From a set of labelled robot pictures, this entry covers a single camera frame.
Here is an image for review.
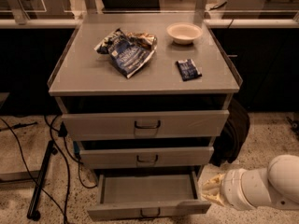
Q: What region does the grey bottom drawer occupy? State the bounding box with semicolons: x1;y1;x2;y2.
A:
87;169;210;221

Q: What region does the grey drawer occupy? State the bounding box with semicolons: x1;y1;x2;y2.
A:
80;147;213;169
63;110;229;141
87;169;210;221

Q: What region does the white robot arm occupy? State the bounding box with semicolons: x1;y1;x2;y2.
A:
202;155;299;211

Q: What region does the grey top drawer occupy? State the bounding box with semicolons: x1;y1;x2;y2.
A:
63;110;229;141

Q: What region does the grey middle drawer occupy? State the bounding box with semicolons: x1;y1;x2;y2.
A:
80;147;213;169

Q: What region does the grey metal drawer cabinet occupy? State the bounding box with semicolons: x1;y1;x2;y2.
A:
50;13;240;175

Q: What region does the black backpack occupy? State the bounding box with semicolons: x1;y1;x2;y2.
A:
210;99;250;167

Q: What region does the small blue snack packet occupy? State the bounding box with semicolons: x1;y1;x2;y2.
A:
176;59;202;81

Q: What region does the white bowl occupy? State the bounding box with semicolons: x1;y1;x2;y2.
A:
166;22;203;45

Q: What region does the large blue chip bag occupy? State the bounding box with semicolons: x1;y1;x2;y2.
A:
94;29;157;78

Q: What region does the black floor stand bar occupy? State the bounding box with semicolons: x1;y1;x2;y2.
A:
27;141;54;221

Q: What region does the black bin behind glass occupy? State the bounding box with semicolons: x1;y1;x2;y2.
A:
102;0;160;10

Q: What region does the clear glass barrier panel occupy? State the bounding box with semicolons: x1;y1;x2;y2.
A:
18;0;299;28

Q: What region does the black looped cable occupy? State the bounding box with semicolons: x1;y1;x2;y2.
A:
43;114;99;224

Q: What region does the long black floor cable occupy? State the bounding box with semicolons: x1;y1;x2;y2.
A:
0;117;68;224

